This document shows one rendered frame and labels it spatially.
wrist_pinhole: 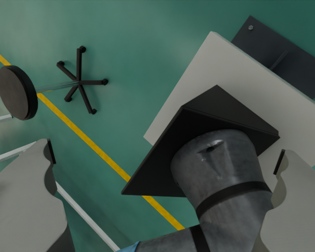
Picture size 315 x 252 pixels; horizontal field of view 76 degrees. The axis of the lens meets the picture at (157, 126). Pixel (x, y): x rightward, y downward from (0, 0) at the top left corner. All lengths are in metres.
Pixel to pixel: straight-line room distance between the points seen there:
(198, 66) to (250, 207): 0.30
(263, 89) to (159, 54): 0.98
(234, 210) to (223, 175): 0.05
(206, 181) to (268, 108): 0.21
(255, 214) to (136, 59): 1.29
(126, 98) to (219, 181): 1.31
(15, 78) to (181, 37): 0.98
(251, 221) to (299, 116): 0.24
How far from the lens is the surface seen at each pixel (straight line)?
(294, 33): 1.19
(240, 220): 0.29
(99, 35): 1.65
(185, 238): 0.29
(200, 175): 0.31
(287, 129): 0.46
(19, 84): 1.42
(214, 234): 0.29
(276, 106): 0.45
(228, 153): 0.31
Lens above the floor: 1.19
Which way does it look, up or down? 54 degrees down
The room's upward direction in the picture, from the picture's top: 123 degrees counter-clockwise
